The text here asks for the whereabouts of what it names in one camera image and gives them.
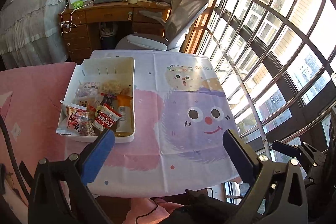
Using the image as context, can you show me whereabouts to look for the white charging cable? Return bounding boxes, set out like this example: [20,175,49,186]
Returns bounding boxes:
[60,2,79,35]

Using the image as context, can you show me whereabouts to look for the purple white snack pouch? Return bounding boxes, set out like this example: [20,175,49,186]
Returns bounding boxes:
[76,82,100,98]

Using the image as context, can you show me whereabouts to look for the pink blanket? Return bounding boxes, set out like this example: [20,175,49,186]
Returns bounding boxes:
[0,61,78,204]

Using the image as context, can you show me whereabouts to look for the white red chip bag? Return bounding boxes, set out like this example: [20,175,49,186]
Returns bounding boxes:
[56,100,89,136]

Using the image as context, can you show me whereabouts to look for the green seaweed snack packet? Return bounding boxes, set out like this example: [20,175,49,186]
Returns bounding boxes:
[94,104,102,117]

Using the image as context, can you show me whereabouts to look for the green white tissue box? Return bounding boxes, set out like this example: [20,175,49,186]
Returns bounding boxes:
[69,0,87,10]

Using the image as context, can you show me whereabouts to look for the wooden desk with drawers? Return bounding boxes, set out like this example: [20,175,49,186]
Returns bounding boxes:
[58,2,171,64]

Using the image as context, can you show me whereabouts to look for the orange white snack bar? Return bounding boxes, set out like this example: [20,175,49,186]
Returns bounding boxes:
[116,94,133,133]

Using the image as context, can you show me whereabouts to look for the grey office chair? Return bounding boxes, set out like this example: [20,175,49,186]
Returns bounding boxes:
[116,0,210,52]

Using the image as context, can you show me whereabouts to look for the clear bag puffed rice snack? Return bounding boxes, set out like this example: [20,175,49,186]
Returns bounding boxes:
[100,80,130,95]

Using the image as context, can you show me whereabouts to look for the white plastic storage bin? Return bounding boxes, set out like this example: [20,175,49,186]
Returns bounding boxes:
[59,55,135,143]

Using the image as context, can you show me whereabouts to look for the black cable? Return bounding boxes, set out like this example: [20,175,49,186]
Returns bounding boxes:
[0,113,35,204]

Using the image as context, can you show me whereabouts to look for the clear bag mixed nuts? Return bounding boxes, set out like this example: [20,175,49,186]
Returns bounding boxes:
[77,116,95,136]

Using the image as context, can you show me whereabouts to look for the red cookie snack packet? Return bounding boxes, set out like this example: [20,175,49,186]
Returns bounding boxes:
[92,104,122,131]

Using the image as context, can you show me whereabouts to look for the white lace covered bed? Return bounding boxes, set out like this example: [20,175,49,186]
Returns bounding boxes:
[1,0,68,69]

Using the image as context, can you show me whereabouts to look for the cartoon monster tablecloth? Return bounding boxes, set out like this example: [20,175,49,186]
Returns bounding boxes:
[89,50,238,197]

